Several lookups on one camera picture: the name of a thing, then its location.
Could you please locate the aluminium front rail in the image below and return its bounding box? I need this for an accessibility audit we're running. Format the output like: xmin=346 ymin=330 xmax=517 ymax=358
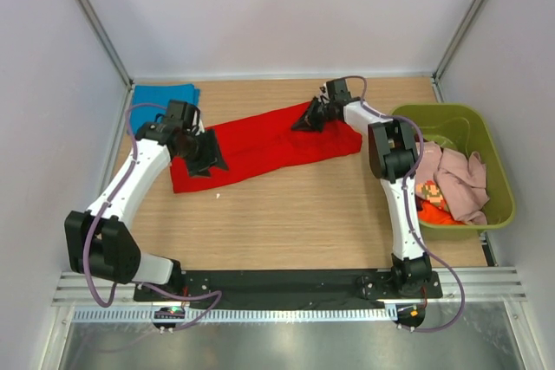
xmin=51 ymin=264 xmax=528 ymax=307

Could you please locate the white slotted cable duct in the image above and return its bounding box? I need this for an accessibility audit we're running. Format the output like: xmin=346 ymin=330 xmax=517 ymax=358
xmin=72 ymin=305 xmax=397 ymax=324

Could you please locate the red t-shirt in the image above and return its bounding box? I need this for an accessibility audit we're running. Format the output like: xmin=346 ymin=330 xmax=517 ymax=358
xmin=170 ymin=102 xmax=362 ymax=193

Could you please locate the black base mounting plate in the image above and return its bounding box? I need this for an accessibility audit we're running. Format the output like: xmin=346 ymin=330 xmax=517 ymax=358
xmin=132 ymin=269 xmax=443 ymax=311

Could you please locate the olive green plastic bin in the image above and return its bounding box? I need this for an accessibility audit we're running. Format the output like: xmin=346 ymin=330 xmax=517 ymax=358
xmin=393 ymin=103 xmax=515 ymax=239

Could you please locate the white printed t-shirt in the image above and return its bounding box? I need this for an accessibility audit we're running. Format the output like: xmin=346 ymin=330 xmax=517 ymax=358
xmin=415 ymin=180 xmax=450 ymax=212

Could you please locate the orange t-shirt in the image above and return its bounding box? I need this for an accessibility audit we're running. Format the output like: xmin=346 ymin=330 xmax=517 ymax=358
xmin=418 ymin=201 xmax=464 ymax=225

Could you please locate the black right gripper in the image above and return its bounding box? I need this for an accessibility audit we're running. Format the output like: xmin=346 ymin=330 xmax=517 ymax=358
xmin=291 ymin=97 xmax=334 ymax=133

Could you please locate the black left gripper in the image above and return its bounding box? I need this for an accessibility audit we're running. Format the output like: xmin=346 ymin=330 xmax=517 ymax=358
xmin=176 ymin=128 xmax=228 ymax=178

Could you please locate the pink t-shirt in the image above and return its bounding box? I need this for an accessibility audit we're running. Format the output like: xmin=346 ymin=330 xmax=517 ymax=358
xmin=415 ymin=141 xmax=489 ymax=225

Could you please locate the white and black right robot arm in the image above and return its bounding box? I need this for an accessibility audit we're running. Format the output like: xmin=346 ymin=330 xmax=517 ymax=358
xmin=291 ymin=76 xmax=432 ymax=297

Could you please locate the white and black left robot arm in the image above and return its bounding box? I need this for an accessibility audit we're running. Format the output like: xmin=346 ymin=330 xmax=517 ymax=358
xmin=64 ymin=100 xmax=227 ymax=301

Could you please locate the folded blue t-shirt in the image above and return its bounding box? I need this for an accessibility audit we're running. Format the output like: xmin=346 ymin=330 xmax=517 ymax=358
xmin=130 ymin=84 xmax=200 ymax=134

